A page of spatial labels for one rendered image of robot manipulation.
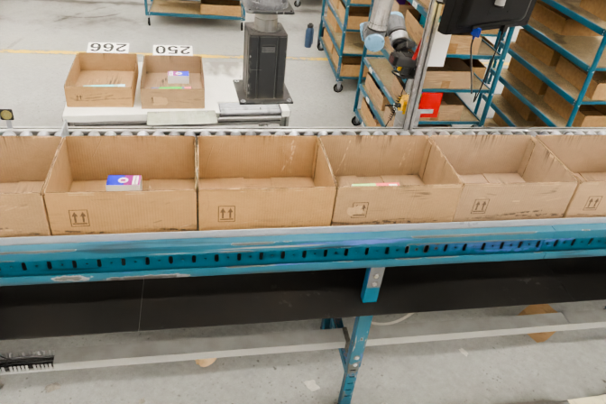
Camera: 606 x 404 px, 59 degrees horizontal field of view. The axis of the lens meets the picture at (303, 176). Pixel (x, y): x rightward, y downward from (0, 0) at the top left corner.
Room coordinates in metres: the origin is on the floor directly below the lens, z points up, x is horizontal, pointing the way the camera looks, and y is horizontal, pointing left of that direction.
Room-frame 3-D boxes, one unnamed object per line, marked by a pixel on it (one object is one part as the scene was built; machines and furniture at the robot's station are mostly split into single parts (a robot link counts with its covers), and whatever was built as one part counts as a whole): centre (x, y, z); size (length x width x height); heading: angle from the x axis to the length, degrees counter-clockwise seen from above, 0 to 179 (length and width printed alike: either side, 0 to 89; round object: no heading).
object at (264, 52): (2.44, 0.25, 0.91); 0.26 x 0.26 x 0.33; 17
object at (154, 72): (2.35, 0.67, 0.80); 0.38 x 0.28 x 0.10; 15
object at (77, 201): (1.27, 0.51, 0.96); 0.39 x 0.29 x 0.17; 103
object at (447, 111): (2.96, -0.67, 0.59); 0.40 x 0.30 x 0.10; 11
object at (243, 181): (1.36, 0.12, 0.96); 0.39 x 0.29 x 0.17; 103
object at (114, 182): (1.34, 0.55, 0.91); 0.10 x 0.06 x 0.05; 102
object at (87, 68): (2.29, 0.98, 0.80); 0.38 x 0.28 x 0.10; 14
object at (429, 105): (2.29, -0.52, 0.85); 0.16 x 0.01 x 0.13; 103
